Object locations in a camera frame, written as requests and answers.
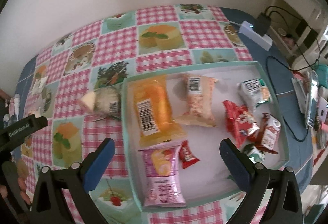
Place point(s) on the dark red snack box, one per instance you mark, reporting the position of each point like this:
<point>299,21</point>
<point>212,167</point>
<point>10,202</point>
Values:
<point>268,134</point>

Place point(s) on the orange cake snack packet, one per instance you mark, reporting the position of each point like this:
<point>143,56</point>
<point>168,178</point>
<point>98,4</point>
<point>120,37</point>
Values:
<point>154,112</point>

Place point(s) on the green white cracker packet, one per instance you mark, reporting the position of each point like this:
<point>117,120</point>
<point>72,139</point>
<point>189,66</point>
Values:
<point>254,93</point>

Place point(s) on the black power adapter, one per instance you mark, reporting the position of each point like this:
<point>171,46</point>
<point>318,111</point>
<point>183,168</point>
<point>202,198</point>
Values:
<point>262,24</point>

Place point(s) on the small green snack packet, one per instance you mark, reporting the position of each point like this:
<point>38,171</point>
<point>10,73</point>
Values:
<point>254,154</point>

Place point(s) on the white power strip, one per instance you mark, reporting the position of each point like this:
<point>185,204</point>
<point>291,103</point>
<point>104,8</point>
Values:
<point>264,41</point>

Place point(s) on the clear dark snack packet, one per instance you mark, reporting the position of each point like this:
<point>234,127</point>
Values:
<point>107,103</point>

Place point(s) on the clear bread roll packet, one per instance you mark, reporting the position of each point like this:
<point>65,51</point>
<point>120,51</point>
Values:
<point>87,102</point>

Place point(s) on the person left hand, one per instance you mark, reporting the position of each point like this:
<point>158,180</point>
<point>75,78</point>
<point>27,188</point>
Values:
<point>13,177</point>

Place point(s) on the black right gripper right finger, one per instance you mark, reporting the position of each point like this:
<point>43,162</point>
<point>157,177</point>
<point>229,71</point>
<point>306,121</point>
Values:
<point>284,205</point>

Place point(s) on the checkered cake print tablecloth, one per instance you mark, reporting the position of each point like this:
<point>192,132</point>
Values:
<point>105,53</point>

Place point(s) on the pink strawberry cake packet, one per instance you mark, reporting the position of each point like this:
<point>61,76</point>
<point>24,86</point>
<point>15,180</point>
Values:
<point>162,175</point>

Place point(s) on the small red candy packet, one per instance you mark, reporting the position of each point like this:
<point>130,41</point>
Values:
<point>186,156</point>

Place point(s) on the white crumpled wrapper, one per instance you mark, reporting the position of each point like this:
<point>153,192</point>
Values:
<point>39,85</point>

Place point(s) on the white shelf unit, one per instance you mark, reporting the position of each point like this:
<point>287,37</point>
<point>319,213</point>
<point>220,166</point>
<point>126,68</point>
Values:
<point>299,29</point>

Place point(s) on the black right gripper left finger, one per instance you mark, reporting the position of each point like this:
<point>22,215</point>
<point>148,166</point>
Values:
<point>49,204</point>

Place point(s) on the peach pink snack bag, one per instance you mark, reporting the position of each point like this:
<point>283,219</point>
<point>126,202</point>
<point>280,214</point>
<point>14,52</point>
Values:
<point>199,90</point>

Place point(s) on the white charger with cable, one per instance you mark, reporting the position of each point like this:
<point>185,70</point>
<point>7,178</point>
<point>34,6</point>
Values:
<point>12,109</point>

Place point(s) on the red crinkled snack packet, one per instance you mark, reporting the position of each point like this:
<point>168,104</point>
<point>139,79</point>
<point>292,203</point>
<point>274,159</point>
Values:
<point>240,122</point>

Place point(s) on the teal rimmed white tray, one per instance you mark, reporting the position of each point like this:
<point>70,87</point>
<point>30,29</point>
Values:
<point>207,181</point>

